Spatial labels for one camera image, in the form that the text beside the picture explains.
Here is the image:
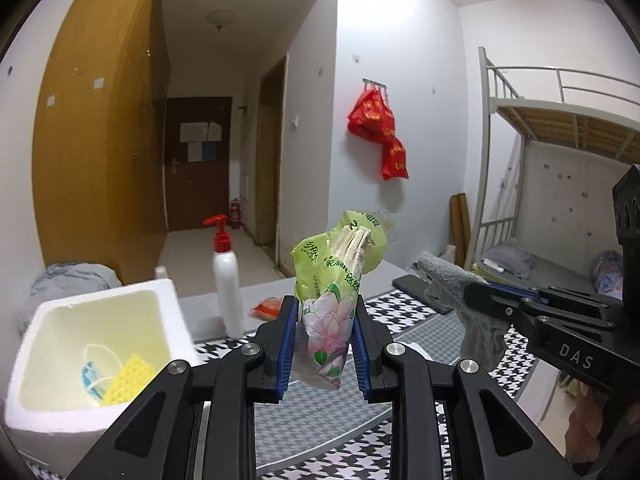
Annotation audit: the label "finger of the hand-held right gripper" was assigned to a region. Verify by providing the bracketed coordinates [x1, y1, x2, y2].
[490, 281, 621, 317]
[462, 282, 539, 329]

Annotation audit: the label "light wooden side door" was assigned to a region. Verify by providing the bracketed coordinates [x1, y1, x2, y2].
[255, 55, 290, 278]

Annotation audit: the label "green floral tissue packet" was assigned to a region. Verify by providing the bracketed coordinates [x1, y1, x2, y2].
[291, 208, 401, 392]

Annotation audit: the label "grey sock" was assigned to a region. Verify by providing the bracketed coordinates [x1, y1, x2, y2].
[417, 251, 511, 367]

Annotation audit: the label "grey-blue bedding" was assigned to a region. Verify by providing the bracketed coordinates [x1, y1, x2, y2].
[19, 261, 123, 333]

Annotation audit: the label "person's right hand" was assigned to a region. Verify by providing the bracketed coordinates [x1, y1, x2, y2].
[565, 387, 619, 461]

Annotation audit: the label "blue patterned plastic bag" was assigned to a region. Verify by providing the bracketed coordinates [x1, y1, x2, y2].
[590, 250, 623, 301]

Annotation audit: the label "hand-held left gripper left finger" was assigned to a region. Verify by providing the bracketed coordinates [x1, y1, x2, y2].
[67, 295, 298, 480]

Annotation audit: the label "grey folded cloth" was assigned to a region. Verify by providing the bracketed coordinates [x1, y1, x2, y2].
[487, 242, 536, 278]

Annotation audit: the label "white pump bottle red top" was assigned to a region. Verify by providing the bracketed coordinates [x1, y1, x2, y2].
[202, 215, 246, 338]

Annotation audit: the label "dark brown door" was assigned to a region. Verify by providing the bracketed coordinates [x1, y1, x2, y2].
[165, 96, 234, 233]

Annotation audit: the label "houndstooth tablecloth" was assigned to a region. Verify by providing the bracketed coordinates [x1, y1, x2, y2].
[20, 287, 556, 480]

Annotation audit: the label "red plastic bag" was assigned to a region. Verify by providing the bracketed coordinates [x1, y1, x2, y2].
[347, 87, 398, 143]
[381, 135, 411, 182]

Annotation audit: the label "blue face mask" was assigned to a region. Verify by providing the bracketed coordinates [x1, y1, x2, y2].
[80, 344, 126, 403]

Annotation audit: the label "wooden wardrobe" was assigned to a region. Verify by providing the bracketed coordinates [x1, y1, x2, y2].
[33, 0, 172, 285]

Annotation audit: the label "leaning wooden boards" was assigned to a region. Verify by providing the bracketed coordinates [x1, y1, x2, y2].
[450, 192, 473, 266]

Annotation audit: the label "ceiling lamp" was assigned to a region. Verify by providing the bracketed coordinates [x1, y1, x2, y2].
[207, 9, 236, 31]

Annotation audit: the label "black smartphone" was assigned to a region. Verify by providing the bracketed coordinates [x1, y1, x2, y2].
[391, 274, 453, 315]

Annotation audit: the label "white foam box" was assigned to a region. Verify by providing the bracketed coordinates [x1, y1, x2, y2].
[4, 277, 197, 468]

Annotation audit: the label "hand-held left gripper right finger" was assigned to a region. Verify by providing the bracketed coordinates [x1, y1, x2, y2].
[350, 299, 571, 480]

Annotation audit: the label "red snack packet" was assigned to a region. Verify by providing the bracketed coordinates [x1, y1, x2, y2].
[248, 296, 283, 322]

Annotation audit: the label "yellow foam fruit net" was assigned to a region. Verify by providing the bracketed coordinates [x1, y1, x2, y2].
[100, 354, 156, 407]

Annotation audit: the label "white metal bunk bed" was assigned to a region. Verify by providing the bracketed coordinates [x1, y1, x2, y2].
[467, 46, 640, 306]

